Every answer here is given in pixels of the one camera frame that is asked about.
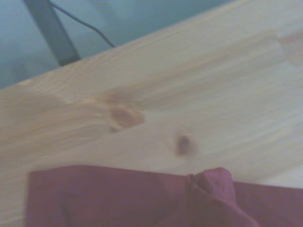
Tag reddish fabric shorts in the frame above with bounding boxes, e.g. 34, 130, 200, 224
26, 165, 303, 227

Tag black camera stand pole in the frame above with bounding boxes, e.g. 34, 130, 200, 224
23, 0, 81, 67

